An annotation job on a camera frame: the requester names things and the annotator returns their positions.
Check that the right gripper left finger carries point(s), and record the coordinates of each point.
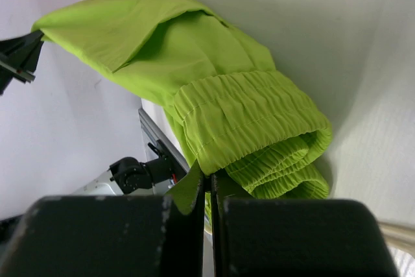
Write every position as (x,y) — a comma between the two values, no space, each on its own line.
(99,235)

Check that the lime green shorts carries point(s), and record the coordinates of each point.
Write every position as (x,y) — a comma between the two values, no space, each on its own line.
(226,103)

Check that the aluminium mounting rail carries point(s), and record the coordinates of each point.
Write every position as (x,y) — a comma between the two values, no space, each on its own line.
(151,133)

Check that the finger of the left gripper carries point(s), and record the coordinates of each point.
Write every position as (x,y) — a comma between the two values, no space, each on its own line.
(19,58)

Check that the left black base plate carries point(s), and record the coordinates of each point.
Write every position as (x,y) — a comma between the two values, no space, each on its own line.
(169,164)

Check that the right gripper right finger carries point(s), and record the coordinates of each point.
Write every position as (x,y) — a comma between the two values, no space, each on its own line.
(293,237)

